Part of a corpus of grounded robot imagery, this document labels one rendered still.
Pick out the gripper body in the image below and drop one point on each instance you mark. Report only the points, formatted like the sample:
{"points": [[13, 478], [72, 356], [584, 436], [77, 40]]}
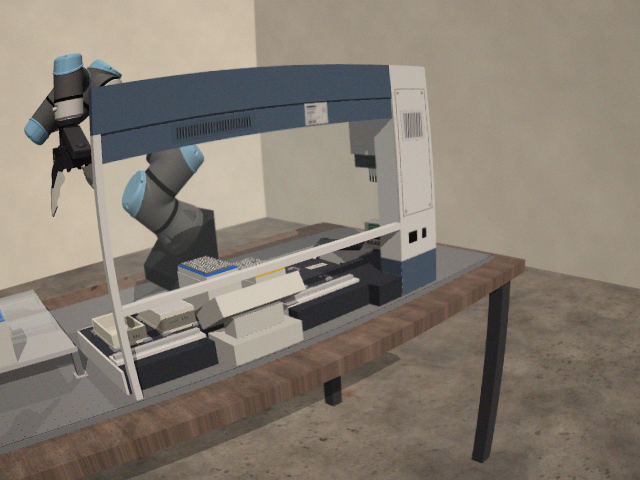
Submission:
{"points": [[62, 149]]}

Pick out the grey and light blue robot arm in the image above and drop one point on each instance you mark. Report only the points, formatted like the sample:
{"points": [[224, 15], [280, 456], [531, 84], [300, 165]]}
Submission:
{"points": [[71, 81]]}

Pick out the yellow tip rack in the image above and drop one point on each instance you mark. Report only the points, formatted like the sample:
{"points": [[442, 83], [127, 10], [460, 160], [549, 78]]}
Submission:
{"points": [[264, 277]]}

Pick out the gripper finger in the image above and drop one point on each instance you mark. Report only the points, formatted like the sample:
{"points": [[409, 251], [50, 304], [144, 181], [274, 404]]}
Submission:
{"points": [[88, 172], [58, 179]]}

